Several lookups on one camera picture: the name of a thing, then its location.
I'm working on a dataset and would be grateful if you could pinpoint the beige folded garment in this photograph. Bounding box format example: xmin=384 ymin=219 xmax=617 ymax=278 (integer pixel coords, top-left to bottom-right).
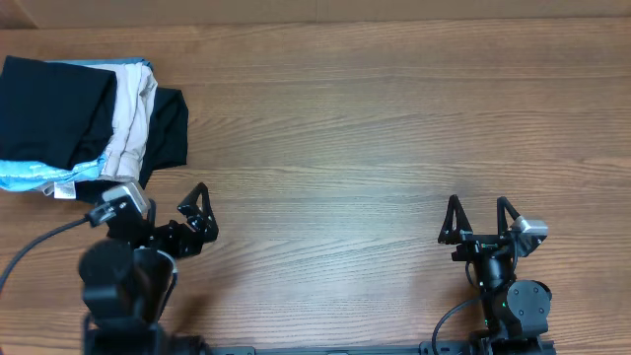
xmin=82 ymin=63 xmax=158 ymax=181

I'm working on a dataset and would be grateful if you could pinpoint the black folded garment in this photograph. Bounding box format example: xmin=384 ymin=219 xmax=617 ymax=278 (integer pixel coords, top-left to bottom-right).
xmin=75 ymin=87 xmax=189 ymax=204

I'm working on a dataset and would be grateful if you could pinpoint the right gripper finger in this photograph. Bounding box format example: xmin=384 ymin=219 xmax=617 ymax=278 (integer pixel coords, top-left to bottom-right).
xmin=496 ymin=196 xmax=521 ymax=235
xmin=438 ymin=194 xmax=473 ymax=245

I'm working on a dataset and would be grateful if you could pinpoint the black t-shirt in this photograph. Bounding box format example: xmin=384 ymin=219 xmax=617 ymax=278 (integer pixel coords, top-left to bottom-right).
xmin=1 ymin=56 xmax=117 ymax=170

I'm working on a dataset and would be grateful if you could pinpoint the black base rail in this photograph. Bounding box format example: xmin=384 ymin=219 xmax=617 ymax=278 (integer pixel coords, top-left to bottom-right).
xmin=201 ymin=341 xmax=557 ymax=355

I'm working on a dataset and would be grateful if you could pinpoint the light blue folded printed shirt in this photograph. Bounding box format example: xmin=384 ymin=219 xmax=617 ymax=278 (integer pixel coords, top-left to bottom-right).
xmin=1 ymin=153 xmax=107 ymax=192

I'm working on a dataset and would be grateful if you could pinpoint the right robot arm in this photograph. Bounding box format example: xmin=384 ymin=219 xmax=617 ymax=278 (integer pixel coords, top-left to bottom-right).
xmin=425 ymin=194 xmax=556 ymax=355

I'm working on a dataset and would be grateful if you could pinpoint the blue folded garment at bottom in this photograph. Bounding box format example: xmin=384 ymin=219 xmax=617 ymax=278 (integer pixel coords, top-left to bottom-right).
xmin=46 ymin=57 xmax=154 ymax=71

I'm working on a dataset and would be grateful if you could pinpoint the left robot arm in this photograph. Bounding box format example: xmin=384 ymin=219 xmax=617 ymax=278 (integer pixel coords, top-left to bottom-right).
xmin=78 ymin=181 xmax=219 ymax=355

